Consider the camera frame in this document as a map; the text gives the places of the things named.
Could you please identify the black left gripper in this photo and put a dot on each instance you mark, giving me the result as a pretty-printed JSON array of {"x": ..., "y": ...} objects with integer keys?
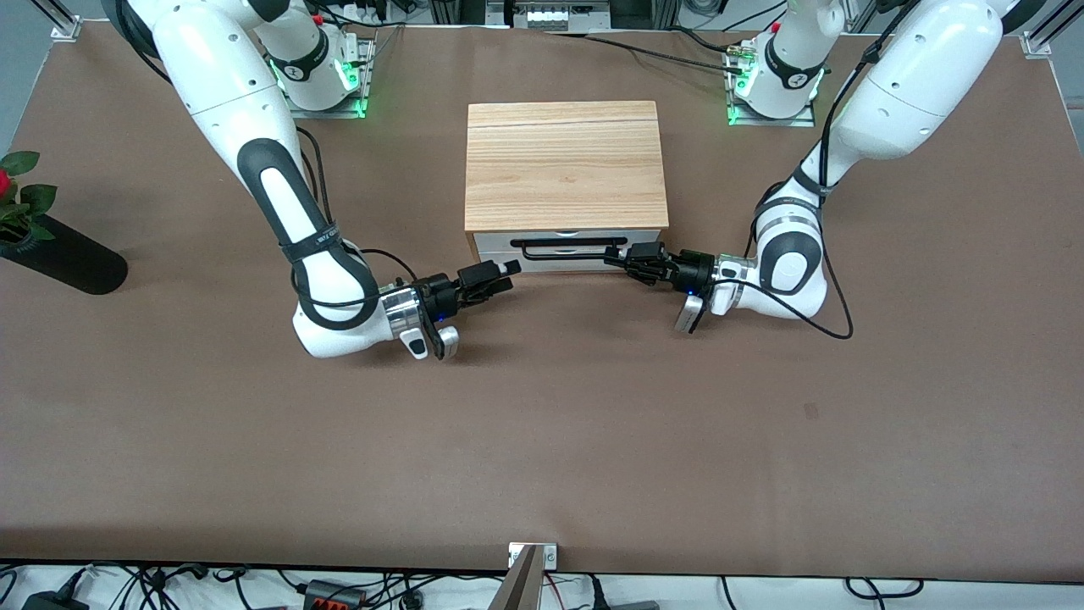
[{"x": 696, "y": 268}]

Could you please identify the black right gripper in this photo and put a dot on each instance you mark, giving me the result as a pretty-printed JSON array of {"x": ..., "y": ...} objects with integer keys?
[{"x": 438, "y": 294}]

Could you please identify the light wooden drawer cabinet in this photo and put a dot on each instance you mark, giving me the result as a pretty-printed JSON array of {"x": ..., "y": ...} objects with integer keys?
[{"x": 563, "y": 165}]

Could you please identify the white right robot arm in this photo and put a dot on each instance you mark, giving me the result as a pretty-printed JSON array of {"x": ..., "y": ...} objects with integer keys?
[{"x": 254, "y": 110}]

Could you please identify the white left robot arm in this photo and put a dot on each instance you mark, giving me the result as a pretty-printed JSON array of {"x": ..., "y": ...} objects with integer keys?
[{"x": 915, "y": 76}]

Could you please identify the white power strip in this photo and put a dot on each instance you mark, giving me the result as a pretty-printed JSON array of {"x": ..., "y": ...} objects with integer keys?
[{"x": 542, "y": 15}]

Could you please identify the orange and black connector box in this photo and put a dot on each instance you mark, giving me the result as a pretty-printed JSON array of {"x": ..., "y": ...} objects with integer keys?
[{"x": 334, "y": 595}]

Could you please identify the black cylindrical vase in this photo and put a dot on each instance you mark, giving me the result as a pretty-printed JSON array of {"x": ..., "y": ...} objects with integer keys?
[{"x": 72, "y": 264}]

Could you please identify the red rose with green leaves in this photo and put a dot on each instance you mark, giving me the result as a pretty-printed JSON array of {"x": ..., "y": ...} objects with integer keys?
[{"x": 17, "y": 199}]

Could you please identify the black power adapter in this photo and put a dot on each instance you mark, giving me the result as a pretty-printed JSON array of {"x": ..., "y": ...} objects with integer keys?
[{"x": 52, "y": 601}]

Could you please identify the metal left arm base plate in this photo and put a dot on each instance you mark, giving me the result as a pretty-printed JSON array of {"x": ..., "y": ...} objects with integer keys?
[{"x": 809, "y": 119}]

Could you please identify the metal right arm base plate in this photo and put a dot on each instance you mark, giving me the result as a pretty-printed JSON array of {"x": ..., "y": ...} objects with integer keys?
[{"x": 362, "y": 76}]

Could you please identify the small metal edge bracket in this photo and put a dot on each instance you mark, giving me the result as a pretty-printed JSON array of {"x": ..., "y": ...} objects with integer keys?
[{"x": 546, "y": 555}]

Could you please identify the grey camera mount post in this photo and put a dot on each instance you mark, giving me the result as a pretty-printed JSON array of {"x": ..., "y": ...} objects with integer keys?
[{"x": 521, "y": 585}]

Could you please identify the metal table corner bracket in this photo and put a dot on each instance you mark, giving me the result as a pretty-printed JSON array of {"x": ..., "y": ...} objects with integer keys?
[
  {"x": 1037, "y": 44},
  {"x": 66, "y": 28}
]

